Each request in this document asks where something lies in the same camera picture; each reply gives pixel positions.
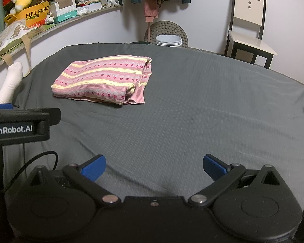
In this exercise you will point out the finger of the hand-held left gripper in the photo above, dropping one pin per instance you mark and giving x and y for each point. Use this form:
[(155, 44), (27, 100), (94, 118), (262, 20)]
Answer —
[(1, 106), (54, 115)]

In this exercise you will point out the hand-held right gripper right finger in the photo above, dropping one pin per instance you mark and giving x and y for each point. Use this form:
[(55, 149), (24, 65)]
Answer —
[(214, 168)]

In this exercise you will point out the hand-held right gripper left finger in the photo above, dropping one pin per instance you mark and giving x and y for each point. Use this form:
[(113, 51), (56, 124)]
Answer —
[(93, 168)]

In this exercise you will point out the white sock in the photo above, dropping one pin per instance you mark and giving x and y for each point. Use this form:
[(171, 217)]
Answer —
[(7, 83)]

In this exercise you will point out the pink striped knit sweater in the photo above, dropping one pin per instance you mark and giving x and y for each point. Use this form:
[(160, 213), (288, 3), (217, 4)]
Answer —
[(101, 78)]

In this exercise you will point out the beige patterned tote bag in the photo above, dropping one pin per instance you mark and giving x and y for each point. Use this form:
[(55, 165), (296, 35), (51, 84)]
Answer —
[(10, 34)]

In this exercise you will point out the yellow cardboard box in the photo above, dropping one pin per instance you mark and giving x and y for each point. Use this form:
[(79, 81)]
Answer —
[(35, 14)]

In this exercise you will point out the teal and white box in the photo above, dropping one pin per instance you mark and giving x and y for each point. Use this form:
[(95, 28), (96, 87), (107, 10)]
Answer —
[(65, 15)]

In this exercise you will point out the white window sill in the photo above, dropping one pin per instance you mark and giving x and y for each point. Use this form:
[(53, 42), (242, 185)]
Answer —
[(91, 14)]

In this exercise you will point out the yellow plush toy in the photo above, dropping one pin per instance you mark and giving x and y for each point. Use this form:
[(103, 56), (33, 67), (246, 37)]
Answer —
[(22, 0)]

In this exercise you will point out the white bucket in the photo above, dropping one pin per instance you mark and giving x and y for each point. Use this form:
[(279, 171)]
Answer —
[(168, 40)]

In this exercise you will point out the pink hanging garment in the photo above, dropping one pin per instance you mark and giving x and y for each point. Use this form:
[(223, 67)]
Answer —
[(150, 10)]

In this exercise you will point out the round beige studded mat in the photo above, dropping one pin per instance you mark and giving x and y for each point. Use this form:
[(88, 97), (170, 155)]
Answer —
[(167, 27)]

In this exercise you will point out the cream and black chair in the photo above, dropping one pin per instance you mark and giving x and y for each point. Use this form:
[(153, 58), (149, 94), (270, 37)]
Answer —
[(248, 12)]

